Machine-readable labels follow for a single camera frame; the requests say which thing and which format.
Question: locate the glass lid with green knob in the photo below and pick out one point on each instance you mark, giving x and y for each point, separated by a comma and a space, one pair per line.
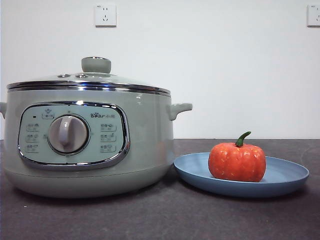
96, 65

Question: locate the orange toy pumpkin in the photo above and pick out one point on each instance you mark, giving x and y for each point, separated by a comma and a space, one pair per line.
237, 162

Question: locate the pale green electric steamer pot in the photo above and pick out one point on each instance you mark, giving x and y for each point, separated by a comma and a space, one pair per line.
150, 125

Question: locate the blue round plate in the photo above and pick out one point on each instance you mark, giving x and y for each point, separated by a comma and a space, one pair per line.
282, 177

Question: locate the white wall socket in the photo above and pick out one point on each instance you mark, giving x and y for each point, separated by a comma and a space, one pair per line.
314, 15
105, 15

